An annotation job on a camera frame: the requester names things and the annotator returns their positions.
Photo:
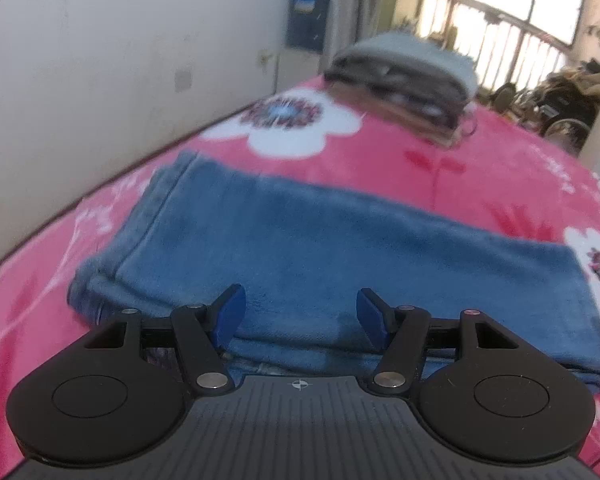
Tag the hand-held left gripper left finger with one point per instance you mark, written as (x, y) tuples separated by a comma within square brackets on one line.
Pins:
[(230, 312)]

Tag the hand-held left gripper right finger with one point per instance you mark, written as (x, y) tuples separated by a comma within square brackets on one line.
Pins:
[(371, 317)]

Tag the stack of folded clothes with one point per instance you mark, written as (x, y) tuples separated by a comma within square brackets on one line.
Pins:
[(405, 80)]

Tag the pink floral blanket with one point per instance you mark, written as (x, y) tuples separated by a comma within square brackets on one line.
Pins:
[(480, 175)]

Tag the small black chair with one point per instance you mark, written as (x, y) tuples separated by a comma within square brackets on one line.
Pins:
[(505, 96)]

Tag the black wheelchair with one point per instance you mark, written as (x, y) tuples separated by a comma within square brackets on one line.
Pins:
[(565, 97)]

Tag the grey curtain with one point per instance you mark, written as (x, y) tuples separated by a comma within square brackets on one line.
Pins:
[(347, 5)]

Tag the barred window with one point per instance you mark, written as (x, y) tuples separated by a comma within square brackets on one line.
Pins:
[(505, 5)]

